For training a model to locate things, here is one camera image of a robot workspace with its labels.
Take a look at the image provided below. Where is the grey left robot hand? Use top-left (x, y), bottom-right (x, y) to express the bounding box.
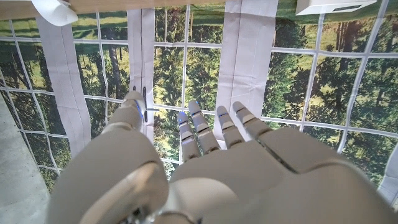
top-left (45, 90), bottom-right (398, 224)

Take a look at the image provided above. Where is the white receipt paper strip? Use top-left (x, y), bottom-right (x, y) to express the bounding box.
top-left (30, 0), bottom-right (79, 27)

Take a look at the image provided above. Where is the printed forest window backdrop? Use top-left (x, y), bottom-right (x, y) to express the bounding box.
top-left (0, 0), bottom-right (398, 209)

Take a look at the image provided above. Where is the white power strip box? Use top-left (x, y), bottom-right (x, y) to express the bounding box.
top-left (295, 0), bottom-right (378, 16)

